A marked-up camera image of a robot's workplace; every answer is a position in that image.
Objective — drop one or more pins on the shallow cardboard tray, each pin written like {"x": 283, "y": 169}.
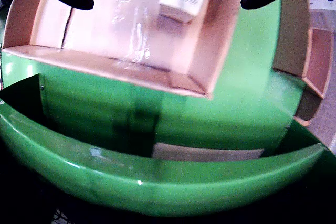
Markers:
{"x": 105, "y": 37}

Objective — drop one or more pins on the brown cardboard mailer box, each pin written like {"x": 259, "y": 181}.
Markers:
{"x": 317, "y": 58}

